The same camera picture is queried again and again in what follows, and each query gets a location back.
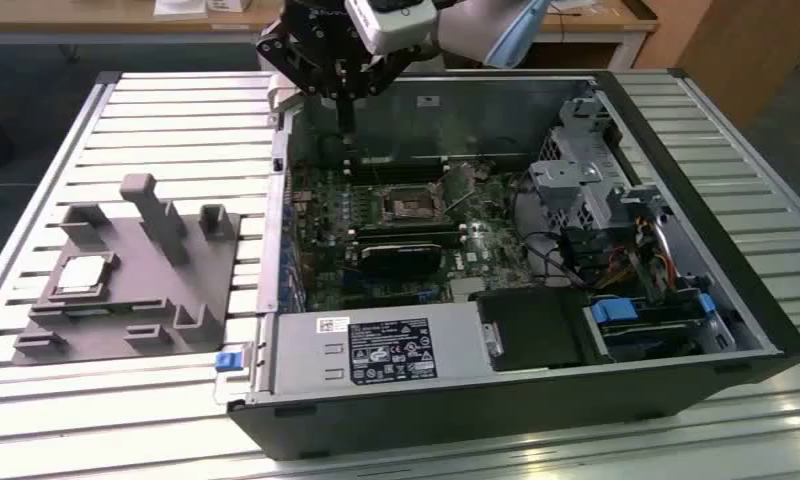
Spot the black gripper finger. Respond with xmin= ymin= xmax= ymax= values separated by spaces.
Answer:
xmin=255 ymin=23 xmax=351 ymax=147
xmin=346 ymin=44 xmax=425 ymax=147

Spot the thin wire locking lever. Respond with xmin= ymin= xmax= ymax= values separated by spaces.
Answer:
xmin=445 ymin=172 xmax=491 ymax=214

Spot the silver square CPU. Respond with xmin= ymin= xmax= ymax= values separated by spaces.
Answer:
xmin=56 ymin=255 xmax=111 ymax=292

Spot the CPU socket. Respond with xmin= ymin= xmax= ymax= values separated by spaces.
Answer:
xmin=378 ymin=183 xmax=454 ymax=226

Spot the white cardboard box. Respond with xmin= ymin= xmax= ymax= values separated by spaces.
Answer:
xmin=154 ymin=0 xmax=210 ymax=22

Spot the wooden desk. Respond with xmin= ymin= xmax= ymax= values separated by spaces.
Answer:
xmin=0 ymin=0 xmax=662 ymax=71

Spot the long black RAM slot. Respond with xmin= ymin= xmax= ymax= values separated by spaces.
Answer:
xmin=354 ymin=223 xmax=461 ymax=237
xmin=358 ymin=232 xmax=465 ymax=247

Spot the silver metal drive cage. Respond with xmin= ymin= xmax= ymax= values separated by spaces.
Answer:
xmin=526 ymin=97 xmax=673 ymax=234

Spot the small black graphics card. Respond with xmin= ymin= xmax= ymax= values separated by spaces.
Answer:
xmin=357 ymin=241 xmax=446 ymax=280

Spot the green motherboard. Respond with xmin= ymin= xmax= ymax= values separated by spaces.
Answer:
xmin=286 ymin=159 xmax=542 ymax=311

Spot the small silver heatsink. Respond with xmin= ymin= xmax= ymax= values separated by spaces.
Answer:
xmin=450 ymin=277 xmax=486 ymax=302

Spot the grey plastic parts rack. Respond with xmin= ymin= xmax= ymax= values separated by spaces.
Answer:
xmin=11 ymin=172 xmax=246 ymax=369

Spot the green RAM stick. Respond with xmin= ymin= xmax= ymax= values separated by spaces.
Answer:
xmin=64 ymin=302 xmax=142 ymax=317

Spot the wooden cabinet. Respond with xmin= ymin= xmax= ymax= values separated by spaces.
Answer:
xmin=633 ymin=0 xmax=800 ymax=130

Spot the silver power supply with label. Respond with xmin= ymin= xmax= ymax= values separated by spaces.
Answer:
xmin=266 ymin=299 xmax=502 ymax=394

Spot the black plastic shroud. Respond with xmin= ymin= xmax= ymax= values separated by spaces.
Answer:
xmin=473 ymin=288 xmax=606 ymax=372

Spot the blue disk carrier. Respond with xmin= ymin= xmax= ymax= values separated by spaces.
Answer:
xmin=590 ymin=297 xmax=642 ymax=327

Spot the black open PC case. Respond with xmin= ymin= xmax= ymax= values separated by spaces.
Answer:
xmin=224 ymin=67 xmax=800 ymax=462

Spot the grey case corner handle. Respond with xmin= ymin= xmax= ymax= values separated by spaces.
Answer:
xmin=266 ymin=74 xmax=303 ymax=112

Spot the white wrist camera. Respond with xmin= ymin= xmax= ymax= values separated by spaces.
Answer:
xmin=345 ymin=0 xmax=441 ymax=55

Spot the coloured power wire bundle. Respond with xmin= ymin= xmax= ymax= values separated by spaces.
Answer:
xmin=599 ymin=214 xmax=682 ymax=296

